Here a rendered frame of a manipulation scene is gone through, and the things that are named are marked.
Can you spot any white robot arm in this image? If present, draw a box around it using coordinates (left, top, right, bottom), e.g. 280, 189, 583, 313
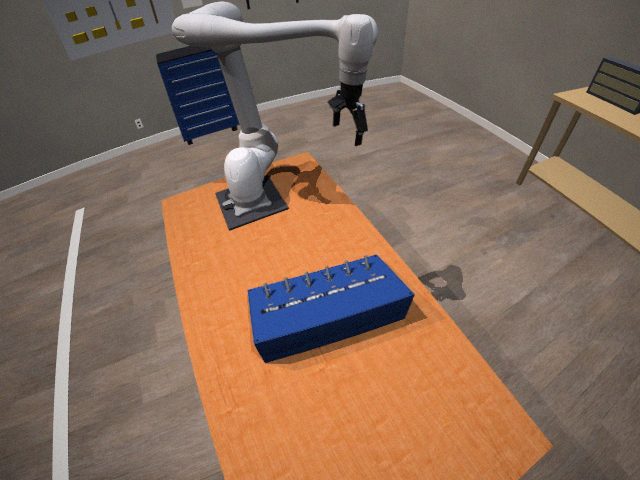
172, 1, 378, 218

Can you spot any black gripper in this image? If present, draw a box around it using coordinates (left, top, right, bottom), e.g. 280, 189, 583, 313
333, 82, 368, 146

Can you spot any blue switch panel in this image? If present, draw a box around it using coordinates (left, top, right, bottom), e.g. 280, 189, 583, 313
247, 254, 415, 363

